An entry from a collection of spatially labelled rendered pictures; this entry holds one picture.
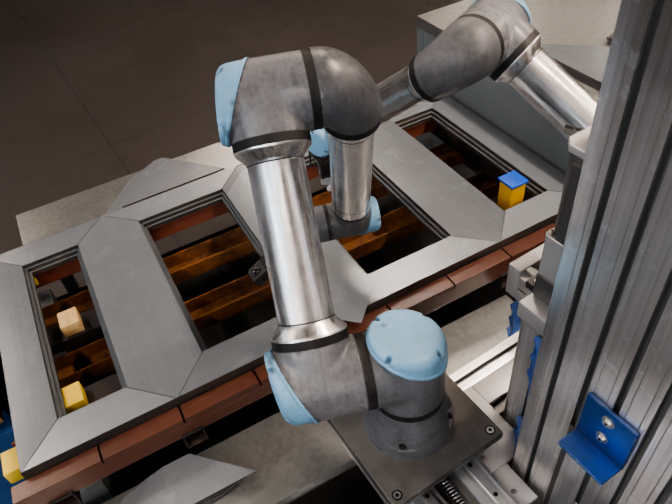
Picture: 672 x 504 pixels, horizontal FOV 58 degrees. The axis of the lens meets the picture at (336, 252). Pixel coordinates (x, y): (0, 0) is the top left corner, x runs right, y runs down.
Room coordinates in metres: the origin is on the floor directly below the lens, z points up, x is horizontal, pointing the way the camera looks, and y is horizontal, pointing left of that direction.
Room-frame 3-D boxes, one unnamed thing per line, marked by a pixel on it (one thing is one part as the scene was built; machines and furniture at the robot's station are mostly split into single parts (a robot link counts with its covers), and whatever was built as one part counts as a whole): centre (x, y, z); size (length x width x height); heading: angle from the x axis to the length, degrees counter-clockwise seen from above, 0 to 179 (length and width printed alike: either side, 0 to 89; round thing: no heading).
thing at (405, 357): (0.54, -0.08, 1.20); 0.13 x 0.12 x 0.14; 96
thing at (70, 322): (1.08, 0.71, 0.79); 0.06 x 0.05 x 0.04; 24
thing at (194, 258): (1.46, 0.20, 0.70); 1.66 x 0.08 x 0.05; 114
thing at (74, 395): (0.84, 0.65, 0.79); 0.06 x 0.05 x 0.04; 24
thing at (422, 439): (0.54, -0.09, 1.09); 0.15 x 0.15 x 0.10
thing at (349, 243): (1.27, 0.12, 0.70); 1.66 x 0.08 x 0.05; 114
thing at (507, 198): (1.34, -0.52, 0.78); 0.05 x 0.05 x 0.19; 24
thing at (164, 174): (1.70, 0.58, 0.77); 0.45 x 0.20 x 0.04; 114
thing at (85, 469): (0.93, -0.03, 0.80); 1.62 x 0.04 x 0.06; 114
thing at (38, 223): (1.76, 0.45, 0.73); 1.20 x 0.26 x 0.03; 114
